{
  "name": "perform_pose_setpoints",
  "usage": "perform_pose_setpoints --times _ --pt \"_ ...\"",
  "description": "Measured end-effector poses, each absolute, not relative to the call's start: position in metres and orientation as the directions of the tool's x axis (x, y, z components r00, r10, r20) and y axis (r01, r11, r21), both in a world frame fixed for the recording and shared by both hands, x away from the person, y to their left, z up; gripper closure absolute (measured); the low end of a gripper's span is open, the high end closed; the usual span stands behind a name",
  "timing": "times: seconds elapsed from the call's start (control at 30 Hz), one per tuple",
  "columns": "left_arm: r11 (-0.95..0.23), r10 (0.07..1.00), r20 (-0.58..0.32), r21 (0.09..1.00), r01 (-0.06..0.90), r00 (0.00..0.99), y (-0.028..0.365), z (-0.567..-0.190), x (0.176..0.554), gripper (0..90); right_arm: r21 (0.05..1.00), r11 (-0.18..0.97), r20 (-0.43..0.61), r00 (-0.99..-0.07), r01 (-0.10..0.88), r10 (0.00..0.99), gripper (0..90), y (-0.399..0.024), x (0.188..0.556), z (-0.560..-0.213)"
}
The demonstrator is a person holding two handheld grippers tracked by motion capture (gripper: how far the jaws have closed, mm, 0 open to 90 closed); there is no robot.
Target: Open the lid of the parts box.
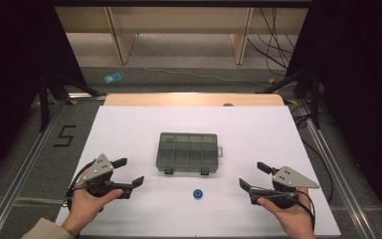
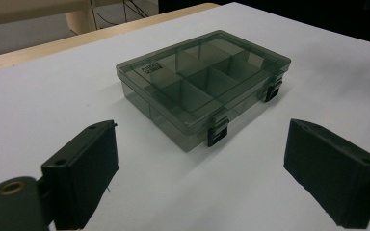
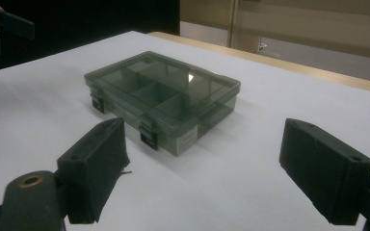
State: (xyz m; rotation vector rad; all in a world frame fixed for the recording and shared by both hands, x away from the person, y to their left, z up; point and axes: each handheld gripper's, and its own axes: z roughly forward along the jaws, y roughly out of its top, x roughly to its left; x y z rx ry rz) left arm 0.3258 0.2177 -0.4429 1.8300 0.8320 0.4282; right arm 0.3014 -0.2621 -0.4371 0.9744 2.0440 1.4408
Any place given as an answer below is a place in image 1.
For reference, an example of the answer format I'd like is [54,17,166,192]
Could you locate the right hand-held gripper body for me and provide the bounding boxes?
[261,165,320,210]

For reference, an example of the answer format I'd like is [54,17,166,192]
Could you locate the person's right hand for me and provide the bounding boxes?
[258,187,318,239]

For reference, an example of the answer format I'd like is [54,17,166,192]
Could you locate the white floor cable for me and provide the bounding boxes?
[128,33,270,88]

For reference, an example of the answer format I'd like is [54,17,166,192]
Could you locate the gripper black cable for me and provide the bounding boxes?
[65,160,96,213]
[296,189,316,232]

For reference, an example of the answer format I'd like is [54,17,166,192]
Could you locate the short metal floor rail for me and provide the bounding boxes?
[67,93,107,102]

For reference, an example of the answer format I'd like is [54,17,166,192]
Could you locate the light wooden table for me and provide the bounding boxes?
[103,93,286,108]

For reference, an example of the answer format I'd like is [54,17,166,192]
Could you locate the dark curtain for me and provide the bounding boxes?
[284,0,382,232]
[0,0,88,192]

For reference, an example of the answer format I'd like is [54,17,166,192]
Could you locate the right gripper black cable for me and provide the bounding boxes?
[296,189,316,232]

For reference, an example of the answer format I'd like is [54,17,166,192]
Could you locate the black floor cable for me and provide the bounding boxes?
[289,104,335,204]

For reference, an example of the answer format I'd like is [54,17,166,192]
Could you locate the bundle of black cables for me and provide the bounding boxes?
[247,7,296,78]

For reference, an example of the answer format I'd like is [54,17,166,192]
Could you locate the grey transparent compartment box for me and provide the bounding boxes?
[155,131,224,176]

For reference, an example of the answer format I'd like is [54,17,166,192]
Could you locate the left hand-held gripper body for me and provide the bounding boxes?
[82,153,127,199]

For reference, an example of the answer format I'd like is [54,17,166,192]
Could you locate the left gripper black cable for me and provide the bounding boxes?
[65,160,96,213]

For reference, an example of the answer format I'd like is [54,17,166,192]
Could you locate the black metal stand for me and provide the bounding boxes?
[37,70,107,133]
[256,65,323,131]

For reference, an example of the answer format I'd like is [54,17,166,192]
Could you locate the person's left hand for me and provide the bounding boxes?
[61,167,124,237]

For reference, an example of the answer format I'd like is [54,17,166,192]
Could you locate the light wooden furniture frame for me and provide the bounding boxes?
[55,6,309,66]

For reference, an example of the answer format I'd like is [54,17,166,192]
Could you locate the blue card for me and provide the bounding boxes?
[103,72,124,85]

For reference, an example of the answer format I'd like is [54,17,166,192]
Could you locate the white table sheet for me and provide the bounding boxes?
[55,105,342,237]

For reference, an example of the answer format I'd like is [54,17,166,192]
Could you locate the long metal floor rail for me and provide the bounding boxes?
[0,99,68,239]
[296,101,377,239]

